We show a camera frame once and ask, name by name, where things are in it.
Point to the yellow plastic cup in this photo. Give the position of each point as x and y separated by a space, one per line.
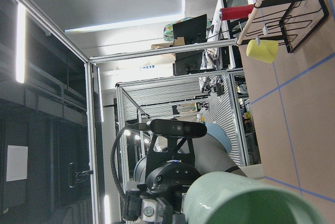
262 50

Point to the black monitor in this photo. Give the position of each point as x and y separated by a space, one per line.
192 30

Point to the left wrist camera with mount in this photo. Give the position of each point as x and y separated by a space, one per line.
158 127

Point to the black wire cup rack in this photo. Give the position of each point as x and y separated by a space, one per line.
289 22

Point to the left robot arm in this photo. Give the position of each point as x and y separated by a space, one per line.
179 153

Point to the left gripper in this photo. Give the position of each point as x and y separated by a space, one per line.
161 200

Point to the green plastic cup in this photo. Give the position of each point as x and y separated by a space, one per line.
221 197

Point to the red bottle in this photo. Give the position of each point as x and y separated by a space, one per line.
237 12

